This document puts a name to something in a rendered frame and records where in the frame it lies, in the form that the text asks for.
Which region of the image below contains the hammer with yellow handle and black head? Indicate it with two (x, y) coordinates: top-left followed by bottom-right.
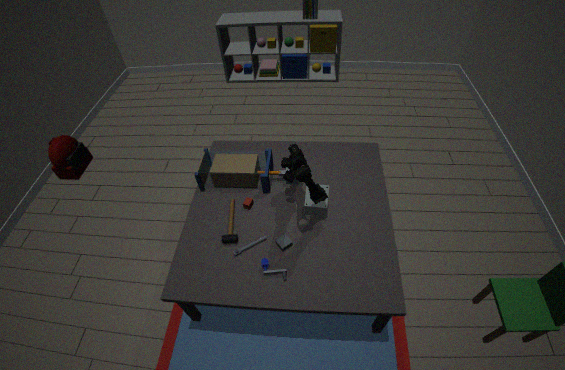
(222, 199), (238, 243)

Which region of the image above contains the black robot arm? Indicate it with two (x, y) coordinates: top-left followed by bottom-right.
(281, 144), (328, 204)

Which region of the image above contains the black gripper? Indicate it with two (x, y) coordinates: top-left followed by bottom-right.
(283, 164), (301, 183)

